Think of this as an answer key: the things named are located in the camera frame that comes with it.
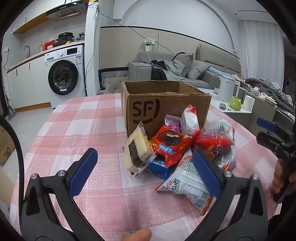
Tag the white wall socket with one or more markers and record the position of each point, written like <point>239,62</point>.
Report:
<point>149,45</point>

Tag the white kitchen cabinet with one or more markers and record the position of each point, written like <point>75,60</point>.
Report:
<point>30,83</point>

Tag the pink checkered tablecloth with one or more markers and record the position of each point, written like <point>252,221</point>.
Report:
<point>92,127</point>

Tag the person's left hand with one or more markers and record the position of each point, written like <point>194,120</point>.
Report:
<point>136,235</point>

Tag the light blue cloth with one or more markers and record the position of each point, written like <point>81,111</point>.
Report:
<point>222,73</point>

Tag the grey sofa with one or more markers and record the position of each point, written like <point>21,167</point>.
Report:
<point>136,69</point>

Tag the white washing machine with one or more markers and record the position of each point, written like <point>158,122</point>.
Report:
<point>67,76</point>

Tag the white cup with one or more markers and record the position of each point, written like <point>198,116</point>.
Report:
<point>248,103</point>

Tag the white coffee table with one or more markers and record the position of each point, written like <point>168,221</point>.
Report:
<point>214,102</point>

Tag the blue cookie packet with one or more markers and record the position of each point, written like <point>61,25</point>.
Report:
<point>161,168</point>

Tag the small white red snack packet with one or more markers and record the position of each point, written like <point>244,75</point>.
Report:
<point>188,120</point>

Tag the kitchen faucet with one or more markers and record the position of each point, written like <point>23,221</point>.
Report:
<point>28,49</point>

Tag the white curtain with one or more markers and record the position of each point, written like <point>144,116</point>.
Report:
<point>261,51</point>

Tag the red cookie packet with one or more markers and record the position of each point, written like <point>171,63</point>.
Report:
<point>168,141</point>

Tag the person's right hand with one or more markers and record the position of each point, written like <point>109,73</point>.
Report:
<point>278,176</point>

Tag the black pressure cooker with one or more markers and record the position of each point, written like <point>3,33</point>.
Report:
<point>64,39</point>

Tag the printed cardboard box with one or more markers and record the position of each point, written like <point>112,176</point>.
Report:
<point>5,146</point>

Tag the grey pillow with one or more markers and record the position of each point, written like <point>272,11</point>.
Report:
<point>182,63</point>
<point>197,69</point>

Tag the brown cardboard box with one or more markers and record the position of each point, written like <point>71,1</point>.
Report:
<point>141,109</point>

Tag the small metal strainer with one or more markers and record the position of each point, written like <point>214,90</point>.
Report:
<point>222,106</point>

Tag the pink candy packet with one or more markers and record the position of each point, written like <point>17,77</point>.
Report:
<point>173,124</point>

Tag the black white patterned panel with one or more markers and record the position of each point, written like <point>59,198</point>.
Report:
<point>113,74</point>

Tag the large white snack packet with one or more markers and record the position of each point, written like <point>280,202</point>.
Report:
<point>185,183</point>

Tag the green cup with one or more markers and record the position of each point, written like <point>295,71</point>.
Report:
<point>235,103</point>

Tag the pile of clothes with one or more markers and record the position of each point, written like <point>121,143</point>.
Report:
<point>268,89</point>

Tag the white electric kettle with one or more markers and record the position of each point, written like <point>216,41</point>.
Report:
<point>227,90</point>

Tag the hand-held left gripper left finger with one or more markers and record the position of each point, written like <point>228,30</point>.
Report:
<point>84,169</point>

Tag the clear cracker packet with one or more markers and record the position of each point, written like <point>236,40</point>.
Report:
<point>141,148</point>

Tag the red box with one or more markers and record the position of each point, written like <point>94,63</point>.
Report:
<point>49,44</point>

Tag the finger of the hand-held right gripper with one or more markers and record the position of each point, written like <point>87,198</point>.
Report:
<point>266,140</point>
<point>266,124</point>

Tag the red crinkled snack packet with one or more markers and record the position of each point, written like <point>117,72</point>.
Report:
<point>215,141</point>

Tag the yellow bottle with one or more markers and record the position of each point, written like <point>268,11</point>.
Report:
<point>41,47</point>

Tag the dark clothes heap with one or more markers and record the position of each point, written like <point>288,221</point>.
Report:
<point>159,70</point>

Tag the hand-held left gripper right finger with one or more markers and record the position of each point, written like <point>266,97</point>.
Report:
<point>205,171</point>

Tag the range hood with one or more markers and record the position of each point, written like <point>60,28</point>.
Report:
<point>67,11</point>

